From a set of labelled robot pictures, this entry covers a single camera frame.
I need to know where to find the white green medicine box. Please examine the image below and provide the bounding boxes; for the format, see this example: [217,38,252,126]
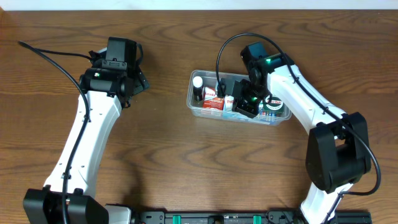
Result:
[223,95,234,111]

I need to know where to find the blue Kool Fever box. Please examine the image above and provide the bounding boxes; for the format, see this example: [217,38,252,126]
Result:
[223,108,284,122]

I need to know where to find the dark green round-label box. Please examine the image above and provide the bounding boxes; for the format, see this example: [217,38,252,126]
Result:
[262,96,284,117]

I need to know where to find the red snack packet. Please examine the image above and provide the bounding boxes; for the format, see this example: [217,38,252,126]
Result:
[202,86,224,110]

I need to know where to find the clear plastic container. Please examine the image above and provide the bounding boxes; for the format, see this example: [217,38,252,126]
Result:
[187,70,292,126]

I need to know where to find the black bottle white cap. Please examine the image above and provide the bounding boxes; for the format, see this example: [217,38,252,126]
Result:
[192,76,205,101]

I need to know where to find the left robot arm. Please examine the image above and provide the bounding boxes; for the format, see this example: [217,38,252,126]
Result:
[23,67,149,223]

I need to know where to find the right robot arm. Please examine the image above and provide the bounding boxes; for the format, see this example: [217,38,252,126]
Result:
[217,54,374,223]

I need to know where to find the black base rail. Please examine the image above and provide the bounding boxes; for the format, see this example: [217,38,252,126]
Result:
[105,203,372,224]

